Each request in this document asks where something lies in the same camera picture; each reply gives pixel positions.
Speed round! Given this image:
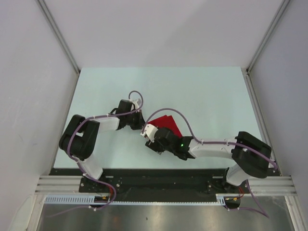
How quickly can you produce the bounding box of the red cloth napkin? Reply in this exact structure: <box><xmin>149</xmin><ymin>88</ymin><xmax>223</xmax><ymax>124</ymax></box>
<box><xmin>148</xmin><ymin>115</ymin><xmax>182</xmax><ymax>138</ymax></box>

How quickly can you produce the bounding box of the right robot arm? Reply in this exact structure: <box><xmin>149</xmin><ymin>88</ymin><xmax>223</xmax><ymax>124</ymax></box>
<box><xmin>141</xmin><ymin>124</ymin><xmax>274</xmax><ymax>193</ymax></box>

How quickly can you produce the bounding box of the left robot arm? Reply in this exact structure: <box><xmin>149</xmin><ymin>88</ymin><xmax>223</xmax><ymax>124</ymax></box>
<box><xmin>59</xmin><ymin>99</ymin><xmax>145</xmax><ymax>193</ymax></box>

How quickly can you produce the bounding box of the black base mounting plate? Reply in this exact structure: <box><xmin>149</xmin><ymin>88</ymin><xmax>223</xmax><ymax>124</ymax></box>
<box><xmin>50</xmin><ymin>168</ymin><xmax>278</xmax><ymax>200</ymax></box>

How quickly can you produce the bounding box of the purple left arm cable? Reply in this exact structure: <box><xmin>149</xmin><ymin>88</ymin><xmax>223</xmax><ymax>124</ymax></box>
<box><xmin>47</xmin><ymin>90</ymin><xmax>144</xmax><ymax>217</ymax></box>

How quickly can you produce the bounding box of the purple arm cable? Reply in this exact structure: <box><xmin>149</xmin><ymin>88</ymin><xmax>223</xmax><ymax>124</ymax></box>
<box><xmin>141</xmin><ymin>107</ymin><xmax>277</xmax><ymax>218</ymax></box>
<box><xmin>47</xmin><ymin>90</ymin><xmax>144</xmax><ymax>217</ymax></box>

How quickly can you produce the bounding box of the aluminium front rail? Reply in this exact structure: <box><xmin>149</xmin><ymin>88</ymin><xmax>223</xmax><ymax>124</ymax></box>
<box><xmin>36</xmin><ymin>176</ymin><xmax>297</xmax><ymax>196</ymax></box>

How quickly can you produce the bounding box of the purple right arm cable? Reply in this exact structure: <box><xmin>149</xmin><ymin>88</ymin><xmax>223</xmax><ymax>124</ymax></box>
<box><xmin>141</xmin><ymin>107</ymin><xmax>277</xmax><ymax>218</ymax></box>

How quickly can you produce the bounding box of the left aluminium frame post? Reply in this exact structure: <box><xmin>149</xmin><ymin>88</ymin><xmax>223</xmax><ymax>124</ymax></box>
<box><xmin>35</xmin><ymin>0</ymin><xmax>81</xmax><ymax>75</ymax></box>

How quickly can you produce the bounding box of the aluminium frame post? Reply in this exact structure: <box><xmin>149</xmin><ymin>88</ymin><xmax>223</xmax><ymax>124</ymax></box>
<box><xmin>245</xmin><ymin>0</ymin><xmax>292</xmax><ymax>73</ymax></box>
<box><xmin>35</xmin><ymin>0</ymin><xmax>81</xmax><ymax>75</ymax></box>

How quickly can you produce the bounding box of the white slotted cable duct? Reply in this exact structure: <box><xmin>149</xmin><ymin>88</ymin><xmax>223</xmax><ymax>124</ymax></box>
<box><xmin>44</xmin><ymin>193</ymin><xmax>228</xmax><ymax>206</ymax></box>

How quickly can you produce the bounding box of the right aluminium frame post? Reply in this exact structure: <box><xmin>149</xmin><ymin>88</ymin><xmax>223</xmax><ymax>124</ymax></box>
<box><xmin>245</xmin><ymin>0</ymin><xmax>292</xmax><ymax>73</ymax></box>

